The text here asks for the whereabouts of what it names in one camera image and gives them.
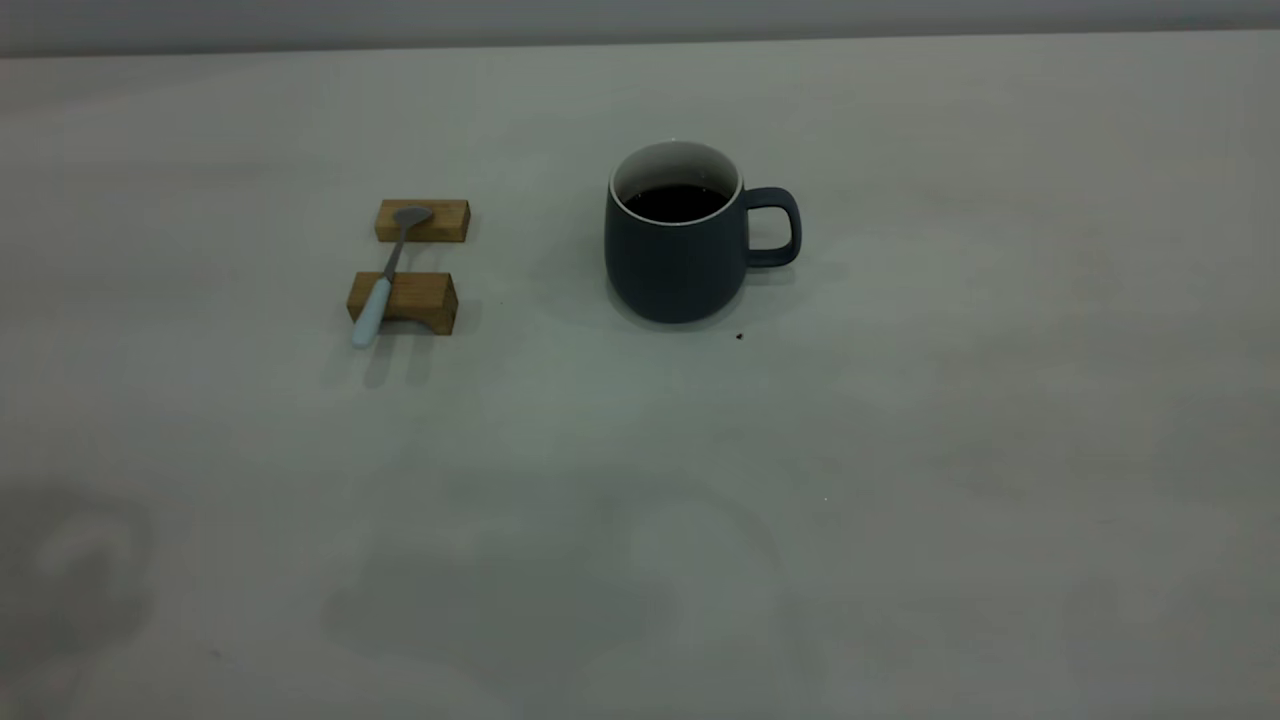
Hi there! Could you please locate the dark grey mug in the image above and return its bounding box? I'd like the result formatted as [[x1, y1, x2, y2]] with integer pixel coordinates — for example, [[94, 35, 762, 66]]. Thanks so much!
[[604, 140, 803, 325]]

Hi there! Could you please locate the spoon with pale blue handle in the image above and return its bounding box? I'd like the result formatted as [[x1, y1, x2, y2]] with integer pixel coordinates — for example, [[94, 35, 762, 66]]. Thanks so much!
[[350, 205, 434, 350]]

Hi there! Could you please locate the arched wooden block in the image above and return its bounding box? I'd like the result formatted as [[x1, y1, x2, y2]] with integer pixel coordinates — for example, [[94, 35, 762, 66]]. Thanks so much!
[[346, 271, 459, 337]]

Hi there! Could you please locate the flat solid wooden block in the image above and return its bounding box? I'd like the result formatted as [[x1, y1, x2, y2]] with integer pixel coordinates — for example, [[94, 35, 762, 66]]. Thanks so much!
[[375, 198, 471, 244]]

